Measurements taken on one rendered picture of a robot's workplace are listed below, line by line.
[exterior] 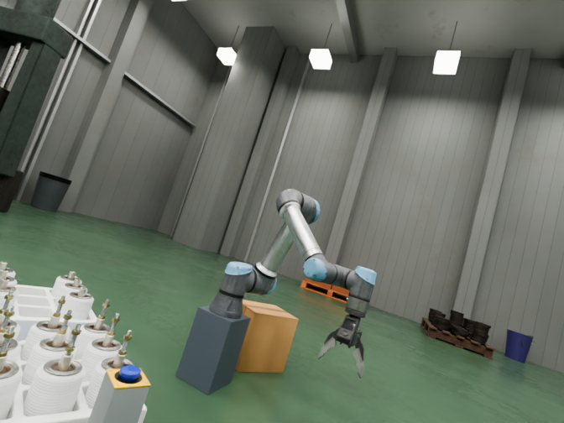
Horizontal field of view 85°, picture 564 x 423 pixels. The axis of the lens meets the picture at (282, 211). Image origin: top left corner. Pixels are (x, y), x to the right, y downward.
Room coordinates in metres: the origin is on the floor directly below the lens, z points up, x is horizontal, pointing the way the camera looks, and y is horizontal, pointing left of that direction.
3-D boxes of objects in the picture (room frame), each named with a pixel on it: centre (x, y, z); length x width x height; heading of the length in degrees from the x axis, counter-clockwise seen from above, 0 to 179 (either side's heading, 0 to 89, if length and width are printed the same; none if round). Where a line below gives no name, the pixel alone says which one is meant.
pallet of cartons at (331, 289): (6.56, -1.50, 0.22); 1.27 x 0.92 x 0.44; 66
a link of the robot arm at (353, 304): (1.11, -0.35, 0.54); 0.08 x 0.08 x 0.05
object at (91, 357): (0.92, 0.36, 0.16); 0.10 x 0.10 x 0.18
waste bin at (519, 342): (5.45, -4.63, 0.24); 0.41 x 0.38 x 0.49; 66
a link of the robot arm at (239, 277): (1.45, 0.10, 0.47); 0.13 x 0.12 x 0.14; 131
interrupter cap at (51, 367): (0.75, 0.37, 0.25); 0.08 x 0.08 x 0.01
